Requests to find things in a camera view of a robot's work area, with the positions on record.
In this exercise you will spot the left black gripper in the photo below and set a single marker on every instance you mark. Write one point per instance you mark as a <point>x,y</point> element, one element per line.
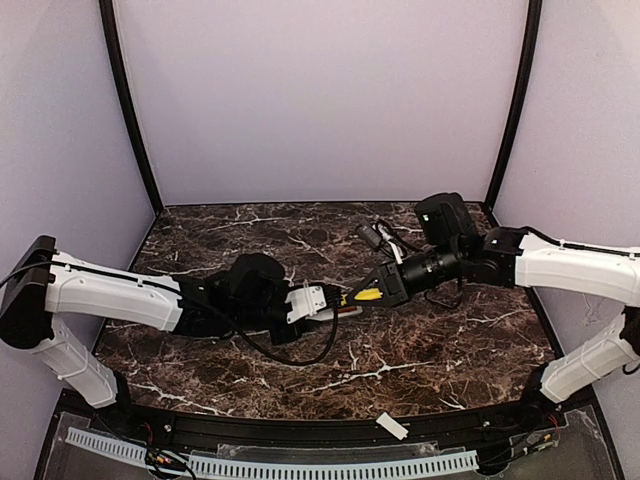
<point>282,323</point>

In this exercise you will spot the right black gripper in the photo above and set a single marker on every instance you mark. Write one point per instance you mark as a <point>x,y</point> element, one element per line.
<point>391,281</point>

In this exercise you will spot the yellow handled screwdriver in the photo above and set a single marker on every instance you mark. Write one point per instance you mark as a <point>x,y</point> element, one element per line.
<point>369,295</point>

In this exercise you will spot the white battery cover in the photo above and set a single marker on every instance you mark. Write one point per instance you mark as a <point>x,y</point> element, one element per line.
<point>392,426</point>

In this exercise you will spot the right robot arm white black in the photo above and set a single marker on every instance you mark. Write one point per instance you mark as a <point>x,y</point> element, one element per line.
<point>519,257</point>

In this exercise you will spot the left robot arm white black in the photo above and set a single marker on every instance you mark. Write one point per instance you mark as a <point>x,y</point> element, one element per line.
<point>47,284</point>

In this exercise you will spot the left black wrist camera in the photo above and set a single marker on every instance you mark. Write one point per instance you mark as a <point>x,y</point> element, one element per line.
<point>313,302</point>

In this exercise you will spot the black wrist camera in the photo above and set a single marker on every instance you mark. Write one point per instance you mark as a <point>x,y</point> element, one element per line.
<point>313,302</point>
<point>382,238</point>

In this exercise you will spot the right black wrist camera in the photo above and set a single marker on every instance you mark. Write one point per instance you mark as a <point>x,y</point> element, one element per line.
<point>382,238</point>

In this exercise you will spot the white slotted cable duct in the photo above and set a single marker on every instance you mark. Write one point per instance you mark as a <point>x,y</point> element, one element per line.
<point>244,463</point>

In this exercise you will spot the black front table rail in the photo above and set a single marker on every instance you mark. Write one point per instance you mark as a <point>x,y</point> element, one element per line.
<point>487,428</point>

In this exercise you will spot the right black frame post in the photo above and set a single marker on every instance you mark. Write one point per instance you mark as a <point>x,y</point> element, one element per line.
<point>525,64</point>

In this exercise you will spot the black frame post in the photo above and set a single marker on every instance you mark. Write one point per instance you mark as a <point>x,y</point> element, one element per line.
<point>525,64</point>
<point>123,91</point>

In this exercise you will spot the left black frame post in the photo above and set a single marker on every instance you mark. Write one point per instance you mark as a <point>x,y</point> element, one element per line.
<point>123,91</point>

